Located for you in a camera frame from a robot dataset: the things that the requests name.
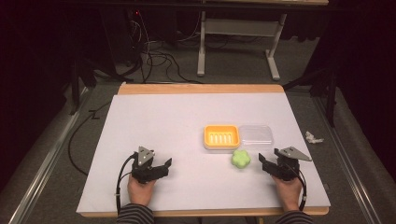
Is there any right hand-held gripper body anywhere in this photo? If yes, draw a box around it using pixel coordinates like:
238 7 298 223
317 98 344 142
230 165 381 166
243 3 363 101
273 146 313 182

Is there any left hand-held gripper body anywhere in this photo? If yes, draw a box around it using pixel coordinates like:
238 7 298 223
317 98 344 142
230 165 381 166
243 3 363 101
131 146 157 184

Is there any person's left hand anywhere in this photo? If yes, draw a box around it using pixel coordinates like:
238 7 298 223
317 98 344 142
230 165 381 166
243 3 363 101
127 175 157 207

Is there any person's right hand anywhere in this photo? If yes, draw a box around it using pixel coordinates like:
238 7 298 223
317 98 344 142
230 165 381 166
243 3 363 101
271 175 304 212

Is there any clear plastic soap dish lid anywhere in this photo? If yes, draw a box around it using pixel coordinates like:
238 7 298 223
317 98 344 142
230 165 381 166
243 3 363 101
237 124 276 149

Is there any green flower-shaped soap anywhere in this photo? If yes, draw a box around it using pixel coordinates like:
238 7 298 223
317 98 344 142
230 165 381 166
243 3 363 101
231 148 252 170

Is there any white table mat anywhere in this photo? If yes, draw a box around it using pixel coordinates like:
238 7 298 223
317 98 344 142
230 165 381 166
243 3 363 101
76 92 332 215

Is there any crumpled white paper scrap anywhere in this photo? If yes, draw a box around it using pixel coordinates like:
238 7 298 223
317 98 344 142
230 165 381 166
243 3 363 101
304 131 325 145

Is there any yellow soap dish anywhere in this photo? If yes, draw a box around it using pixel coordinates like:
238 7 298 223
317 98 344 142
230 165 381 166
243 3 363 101
203 124 242 151

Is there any black metal stand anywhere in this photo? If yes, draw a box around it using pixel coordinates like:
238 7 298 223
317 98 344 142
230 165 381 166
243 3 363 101
282 65 340 129
68 54 98 117

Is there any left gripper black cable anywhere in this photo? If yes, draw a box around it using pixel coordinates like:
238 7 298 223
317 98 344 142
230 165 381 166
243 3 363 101
115 151 138 216

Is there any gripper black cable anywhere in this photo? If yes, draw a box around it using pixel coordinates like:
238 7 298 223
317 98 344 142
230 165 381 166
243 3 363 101
289 164 308 212
115 151 138 216

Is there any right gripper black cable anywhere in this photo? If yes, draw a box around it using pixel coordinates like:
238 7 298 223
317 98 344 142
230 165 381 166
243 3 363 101
289 164 308 212

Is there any metal floor rail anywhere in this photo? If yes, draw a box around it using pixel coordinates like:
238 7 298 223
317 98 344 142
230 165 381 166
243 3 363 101
312 96 386 224
8 87 92 224

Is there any black floor cable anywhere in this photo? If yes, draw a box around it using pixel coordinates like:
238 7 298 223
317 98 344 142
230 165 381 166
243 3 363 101
67 102 111 177

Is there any tangle of floor cables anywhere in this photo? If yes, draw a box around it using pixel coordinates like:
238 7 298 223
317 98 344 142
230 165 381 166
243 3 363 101
125 10 204 85

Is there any white metal desk frame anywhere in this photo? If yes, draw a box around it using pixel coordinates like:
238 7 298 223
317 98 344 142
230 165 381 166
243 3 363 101
196 10 288 82

